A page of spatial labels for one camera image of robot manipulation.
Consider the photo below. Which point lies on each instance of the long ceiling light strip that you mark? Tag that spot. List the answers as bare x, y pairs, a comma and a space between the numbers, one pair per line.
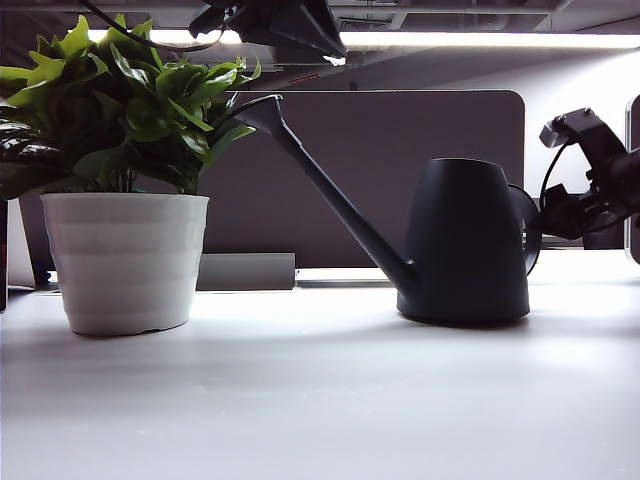
475, 40

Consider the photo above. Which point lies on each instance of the white-edged side partition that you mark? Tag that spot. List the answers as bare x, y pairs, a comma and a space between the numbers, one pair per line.
634, 125

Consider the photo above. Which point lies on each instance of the dark grey watering can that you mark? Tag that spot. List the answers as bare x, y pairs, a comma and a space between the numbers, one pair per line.
465, 240

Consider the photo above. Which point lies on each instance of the white board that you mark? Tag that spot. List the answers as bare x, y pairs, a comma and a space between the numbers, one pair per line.
20, 250

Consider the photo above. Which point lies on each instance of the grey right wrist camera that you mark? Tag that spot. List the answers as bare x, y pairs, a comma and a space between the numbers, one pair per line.
562, 127

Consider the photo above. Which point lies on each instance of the dark left wrist camera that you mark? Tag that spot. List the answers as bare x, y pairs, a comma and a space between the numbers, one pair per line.
212, 20

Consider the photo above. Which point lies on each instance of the ceiling air vent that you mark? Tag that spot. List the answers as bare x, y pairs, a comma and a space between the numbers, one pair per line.
367, 23

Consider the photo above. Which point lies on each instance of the white ribbed plant pot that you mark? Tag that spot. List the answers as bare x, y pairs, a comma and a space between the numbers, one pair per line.
125, 265

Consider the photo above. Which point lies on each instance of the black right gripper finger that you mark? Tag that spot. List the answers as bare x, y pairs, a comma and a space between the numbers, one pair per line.
570, 224
570, 201

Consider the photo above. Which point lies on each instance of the green leafy plant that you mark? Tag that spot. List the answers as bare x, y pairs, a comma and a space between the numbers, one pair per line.
140, 115

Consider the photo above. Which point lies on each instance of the grey partition foot bracket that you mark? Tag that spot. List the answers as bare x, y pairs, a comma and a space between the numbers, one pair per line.
245, 272

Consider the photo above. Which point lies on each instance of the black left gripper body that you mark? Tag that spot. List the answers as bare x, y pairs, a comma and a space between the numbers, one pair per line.
262, 20

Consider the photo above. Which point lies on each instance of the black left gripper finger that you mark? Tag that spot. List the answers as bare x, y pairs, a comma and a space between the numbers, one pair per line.
315, 27

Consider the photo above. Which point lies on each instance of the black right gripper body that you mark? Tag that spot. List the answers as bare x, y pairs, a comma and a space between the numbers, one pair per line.
617, 185

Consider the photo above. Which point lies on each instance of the red and black object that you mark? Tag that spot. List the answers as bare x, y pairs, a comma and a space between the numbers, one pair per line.
3, 260

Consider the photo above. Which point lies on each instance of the dark grey desk partition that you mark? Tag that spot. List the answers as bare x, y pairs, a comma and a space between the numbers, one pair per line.
350, 150

